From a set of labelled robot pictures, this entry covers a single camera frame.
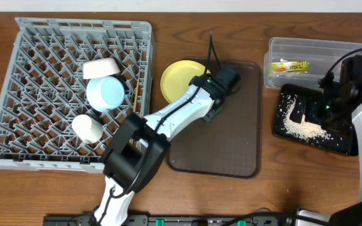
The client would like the rice and shell waste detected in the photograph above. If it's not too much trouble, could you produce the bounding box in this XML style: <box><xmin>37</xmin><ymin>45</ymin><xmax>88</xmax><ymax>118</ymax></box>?
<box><xmin>275</xmin><ymin>94</ymin><xmax>336</xmax><ymax>144</ymax></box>

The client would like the green snack wrapper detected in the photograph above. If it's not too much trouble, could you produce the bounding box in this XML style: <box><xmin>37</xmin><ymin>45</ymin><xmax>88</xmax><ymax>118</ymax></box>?
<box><xmin>271</xmin><ymin>61</ymin><xmax>309</xmax><ymax>72</ymax></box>

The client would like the yellow round plate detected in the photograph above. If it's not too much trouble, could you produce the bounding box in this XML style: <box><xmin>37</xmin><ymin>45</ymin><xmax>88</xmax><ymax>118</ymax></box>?
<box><xmin>160</xmin><ymin>60</ymin><xmax>205</xmax><ymax>103</ymax></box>

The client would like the wooden chopstick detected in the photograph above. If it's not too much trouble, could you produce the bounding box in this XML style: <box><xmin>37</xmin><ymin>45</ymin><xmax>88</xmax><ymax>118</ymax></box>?
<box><xmin>133</xmin><ymin>78</ymin><xmax>140</xmax><ymax>113</ymax></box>

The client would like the light blue bowl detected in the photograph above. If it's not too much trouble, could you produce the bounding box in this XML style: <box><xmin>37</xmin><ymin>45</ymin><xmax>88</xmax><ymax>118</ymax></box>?
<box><xmin>86</xmin><ymin>77</ymin><xmax>125</xmax><ymax>112</ymax></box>

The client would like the pink small bowl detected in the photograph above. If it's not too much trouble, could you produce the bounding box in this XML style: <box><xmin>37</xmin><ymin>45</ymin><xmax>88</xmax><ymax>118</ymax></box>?
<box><xmin>82</xmin><ymin>58</ymin><xmax>120</xmax><ymax>79</ymax></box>

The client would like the white cup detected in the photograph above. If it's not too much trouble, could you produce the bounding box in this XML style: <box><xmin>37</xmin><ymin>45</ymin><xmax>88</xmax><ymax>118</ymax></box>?
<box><xmin>72</xmin><ymin>114</ymin><xmax>103</xmax><ymax>144</ymax></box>

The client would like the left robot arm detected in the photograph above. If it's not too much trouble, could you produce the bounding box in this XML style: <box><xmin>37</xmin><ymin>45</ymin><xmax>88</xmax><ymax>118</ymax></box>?
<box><xmin>89</xmin><ymin>65</ymin><xmax>241</xmax><ymax>225</ymax></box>

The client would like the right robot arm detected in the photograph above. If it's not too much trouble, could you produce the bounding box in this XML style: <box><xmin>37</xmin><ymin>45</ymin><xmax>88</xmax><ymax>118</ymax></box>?
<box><xmin>288</xmin><ymin>53</ymin><xmax>362</xmax><ymax>225</ymax></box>

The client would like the black waste tray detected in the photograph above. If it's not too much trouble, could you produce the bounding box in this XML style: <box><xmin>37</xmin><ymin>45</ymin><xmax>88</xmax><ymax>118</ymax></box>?
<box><xmin>273</xmin><ymin>83</ymin><xmax>358</xmax><ymax>156</ymax></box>

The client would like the brown serving tray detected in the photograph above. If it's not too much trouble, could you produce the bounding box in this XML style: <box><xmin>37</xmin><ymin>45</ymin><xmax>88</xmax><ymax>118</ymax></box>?
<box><xmin>166</xmin><ymin>60</ymin><xmax>263</xmax><ymax>179</ymax></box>

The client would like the clear plastic bin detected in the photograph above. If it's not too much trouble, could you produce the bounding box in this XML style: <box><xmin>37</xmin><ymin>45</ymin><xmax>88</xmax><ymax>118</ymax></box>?
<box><xmin>263</xmin><ymin>37</ymin><xmax>362</xmax><ymax>90</ymax></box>

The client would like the grey plastic dish rack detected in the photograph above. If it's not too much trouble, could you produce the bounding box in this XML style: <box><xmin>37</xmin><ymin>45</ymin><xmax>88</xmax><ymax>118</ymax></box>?
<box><xmin>0</xmin><ymin>18</ymin><xmax>156</xmax><ymax>173</ymax></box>

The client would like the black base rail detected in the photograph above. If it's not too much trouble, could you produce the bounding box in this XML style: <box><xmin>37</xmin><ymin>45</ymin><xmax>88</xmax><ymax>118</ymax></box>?
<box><xmin>42</xmin><ymin>215</ymin><xmax>293</xmax><ymax>226</ymax></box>

